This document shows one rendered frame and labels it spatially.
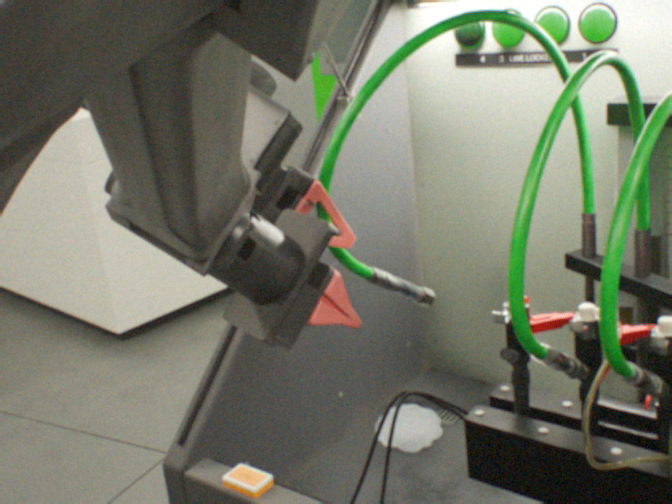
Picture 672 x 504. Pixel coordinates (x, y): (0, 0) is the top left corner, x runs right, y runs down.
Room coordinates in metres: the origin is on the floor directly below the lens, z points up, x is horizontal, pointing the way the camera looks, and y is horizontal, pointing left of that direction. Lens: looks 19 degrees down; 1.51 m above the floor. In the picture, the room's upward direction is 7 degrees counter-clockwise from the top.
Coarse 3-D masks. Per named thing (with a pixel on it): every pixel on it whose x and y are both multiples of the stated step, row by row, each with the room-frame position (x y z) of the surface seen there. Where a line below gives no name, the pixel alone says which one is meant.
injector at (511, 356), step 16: (528, 304) 0.88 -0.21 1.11; (528, 320) 0.87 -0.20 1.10; (512, 336) 0.87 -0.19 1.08; (512, 352) 0.86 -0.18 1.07; (512, 368) 0.88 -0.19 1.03; (528, 368) 0.88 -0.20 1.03; (512, 384) 0.88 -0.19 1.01; (528, 384) 0.88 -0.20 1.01; (528, 400) 0.88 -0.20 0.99; (528, 416) 0.88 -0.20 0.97
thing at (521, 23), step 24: (456, 24) 0.94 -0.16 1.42; (504, 24) 0.98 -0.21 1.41; (528, 24) 0.99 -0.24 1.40; (408, 48) 0.91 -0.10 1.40; (552, 48) 1.00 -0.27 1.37; (384, 72) 0.90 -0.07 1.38; (360, 96) 0.88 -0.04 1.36; (576, 96) 1.02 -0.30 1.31; (576, 120) 1.03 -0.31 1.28; (336, 144) 0.87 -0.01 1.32; (360, 264) 0.87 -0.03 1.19
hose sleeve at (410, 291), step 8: (376, 272) 0.88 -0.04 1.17; (384, 272) 0.89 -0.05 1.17; (368, 280) 0.88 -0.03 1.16; (376, 280) 0.88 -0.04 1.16; (384, 280) 0.88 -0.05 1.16; (392, 280) 0.89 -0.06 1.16; (400, 280) 0.90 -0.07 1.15; (384, 288) 0.89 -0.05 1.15; (392, 288) 0.89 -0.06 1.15; (400, 288) 0.89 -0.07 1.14; (408, 288) 0.90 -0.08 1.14; (416, 288) 0.90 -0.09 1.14; (408, 296) 0.90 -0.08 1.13; (416, 296) 0.90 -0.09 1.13
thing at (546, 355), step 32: (608, 64) 0.87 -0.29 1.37; (640, 96) 0.93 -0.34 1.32; (544, 128) 0.77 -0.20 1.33; (640, 128) 0.93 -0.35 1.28; (544, 160) 0.75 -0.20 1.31; (640, 192) 0.95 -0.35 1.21; (640, 224) 0.95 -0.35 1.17; (512, 256) 0.71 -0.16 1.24; (640, 256) 0.95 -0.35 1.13; (512, 288) 0.71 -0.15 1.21; (512, 320) 0.71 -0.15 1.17; (544, 352) 0.74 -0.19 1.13
